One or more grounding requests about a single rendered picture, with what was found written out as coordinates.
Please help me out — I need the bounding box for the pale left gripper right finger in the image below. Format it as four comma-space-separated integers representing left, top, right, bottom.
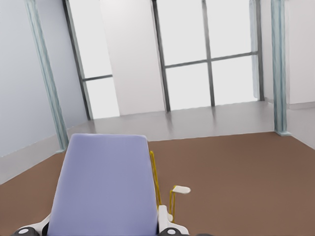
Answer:
157, 205, 190, 236

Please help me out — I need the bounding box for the pale left gripper left finger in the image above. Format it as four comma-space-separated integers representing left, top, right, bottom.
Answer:
10, 213, 52, 236

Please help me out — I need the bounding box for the silver frame post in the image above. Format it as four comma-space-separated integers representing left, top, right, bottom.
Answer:
24, 0, 70, 154
270, 0, 293, 136

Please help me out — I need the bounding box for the grey window frame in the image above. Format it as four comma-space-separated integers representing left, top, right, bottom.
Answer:
62, 0, 265, 120

